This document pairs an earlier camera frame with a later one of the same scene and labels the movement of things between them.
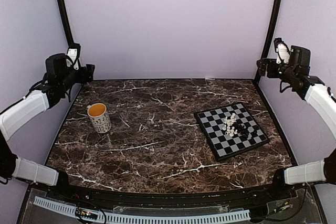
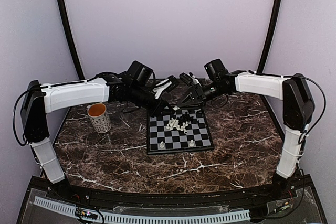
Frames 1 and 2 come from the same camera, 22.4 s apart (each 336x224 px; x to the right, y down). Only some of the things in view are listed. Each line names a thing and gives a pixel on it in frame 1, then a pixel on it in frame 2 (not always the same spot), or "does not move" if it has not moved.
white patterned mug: (96, 112) does not move
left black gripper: (84, 79) -> (157, 110)
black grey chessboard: (230, 130) -> (174, 128)
